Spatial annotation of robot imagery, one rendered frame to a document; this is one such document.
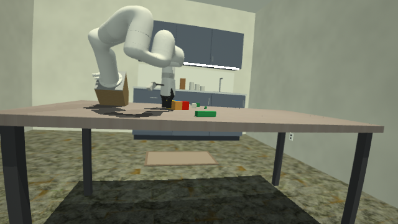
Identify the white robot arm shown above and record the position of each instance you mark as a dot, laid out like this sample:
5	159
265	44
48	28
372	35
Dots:
133	25

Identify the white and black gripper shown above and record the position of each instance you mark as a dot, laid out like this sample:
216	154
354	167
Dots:
167	92

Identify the red cube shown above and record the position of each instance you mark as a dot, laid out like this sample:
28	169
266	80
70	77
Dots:
185	105

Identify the green rectangular bar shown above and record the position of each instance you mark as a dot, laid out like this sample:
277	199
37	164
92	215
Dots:
205	113

